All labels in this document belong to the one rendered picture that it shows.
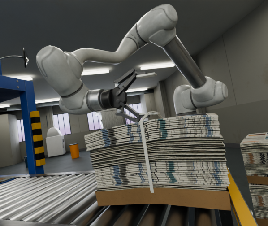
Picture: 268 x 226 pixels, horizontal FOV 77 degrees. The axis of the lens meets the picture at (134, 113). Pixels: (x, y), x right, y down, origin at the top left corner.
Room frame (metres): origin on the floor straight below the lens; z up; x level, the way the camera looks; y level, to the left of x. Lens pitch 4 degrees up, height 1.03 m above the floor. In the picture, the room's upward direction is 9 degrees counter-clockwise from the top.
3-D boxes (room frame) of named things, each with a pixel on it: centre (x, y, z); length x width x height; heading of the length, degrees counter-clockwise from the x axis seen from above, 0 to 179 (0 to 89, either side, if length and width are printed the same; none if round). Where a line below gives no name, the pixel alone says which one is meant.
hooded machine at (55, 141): (9.31, 4.52, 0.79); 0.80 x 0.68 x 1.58; 102
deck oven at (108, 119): (8.32, 1.29, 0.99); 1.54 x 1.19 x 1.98; 14
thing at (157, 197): (0.59, -0.07, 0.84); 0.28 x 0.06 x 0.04; 159
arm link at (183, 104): (1.33, -0.42, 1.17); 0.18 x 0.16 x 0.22; 43
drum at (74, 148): (7.55, 2.89, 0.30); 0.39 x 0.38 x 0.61; 101
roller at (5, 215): (0.78, 0.43, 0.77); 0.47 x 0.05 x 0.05; 159
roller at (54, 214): (0.71, 0.25, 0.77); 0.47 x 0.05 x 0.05; 159
